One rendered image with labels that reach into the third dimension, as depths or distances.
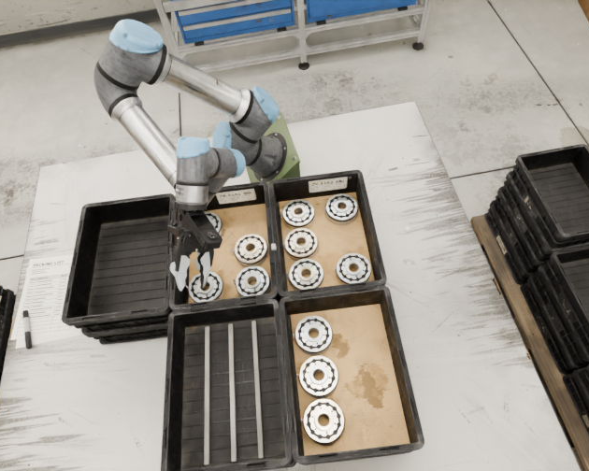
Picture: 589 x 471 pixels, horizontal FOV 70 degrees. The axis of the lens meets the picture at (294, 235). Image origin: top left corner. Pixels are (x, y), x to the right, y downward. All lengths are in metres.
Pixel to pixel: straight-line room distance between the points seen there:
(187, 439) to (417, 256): 0.89
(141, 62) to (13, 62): 2.97
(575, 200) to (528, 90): 1.33
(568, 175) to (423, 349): 1.12
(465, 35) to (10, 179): 3.24
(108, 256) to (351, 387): 0.86
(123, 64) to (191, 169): 0.37
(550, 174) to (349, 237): 1.07
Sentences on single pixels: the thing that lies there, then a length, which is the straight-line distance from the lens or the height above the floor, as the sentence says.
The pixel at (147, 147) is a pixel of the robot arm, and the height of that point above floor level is 1.17.
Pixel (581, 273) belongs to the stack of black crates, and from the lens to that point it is 2.05.
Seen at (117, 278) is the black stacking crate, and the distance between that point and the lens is 1.44.
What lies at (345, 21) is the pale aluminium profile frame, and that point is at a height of 0.30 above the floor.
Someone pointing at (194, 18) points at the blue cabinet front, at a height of 0.48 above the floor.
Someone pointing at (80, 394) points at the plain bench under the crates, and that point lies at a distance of 1.51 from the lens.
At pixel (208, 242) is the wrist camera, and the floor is 1.19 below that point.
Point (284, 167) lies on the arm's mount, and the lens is 1.52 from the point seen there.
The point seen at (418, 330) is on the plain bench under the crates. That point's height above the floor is 0.70.
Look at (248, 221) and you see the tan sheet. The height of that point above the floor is 0.83.
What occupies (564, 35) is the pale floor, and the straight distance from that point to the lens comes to 3.79.
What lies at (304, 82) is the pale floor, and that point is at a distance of 3.10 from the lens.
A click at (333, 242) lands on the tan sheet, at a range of 1.33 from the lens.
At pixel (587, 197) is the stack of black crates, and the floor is 0.49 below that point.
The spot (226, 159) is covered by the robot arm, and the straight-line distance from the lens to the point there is 1.06.
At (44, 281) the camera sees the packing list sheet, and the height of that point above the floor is 0.70.
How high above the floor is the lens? 2.00
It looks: 60 degrees down
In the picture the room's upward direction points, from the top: 8 degrees counter-clockwise
